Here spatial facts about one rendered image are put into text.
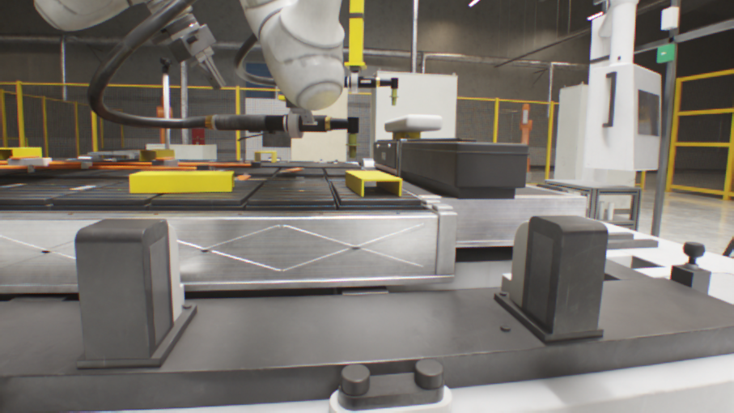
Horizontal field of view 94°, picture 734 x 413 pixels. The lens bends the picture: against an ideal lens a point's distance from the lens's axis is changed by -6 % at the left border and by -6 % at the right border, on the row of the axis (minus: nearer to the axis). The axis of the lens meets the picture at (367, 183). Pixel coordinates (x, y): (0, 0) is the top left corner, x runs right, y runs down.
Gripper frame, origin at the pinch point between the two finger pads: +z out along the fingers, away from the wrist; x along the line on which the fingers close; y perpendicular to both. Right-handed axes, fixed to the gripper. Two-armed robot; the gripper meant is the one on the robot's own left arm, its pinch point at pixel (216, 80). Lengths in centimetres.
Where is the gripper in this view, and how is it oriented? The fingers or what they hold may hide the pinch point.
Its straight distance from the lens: 108.2
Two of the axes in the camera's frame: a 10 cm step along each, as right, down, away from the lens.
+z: 3.8, 7.7, 5.1
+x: 1.2, -5.9, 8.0
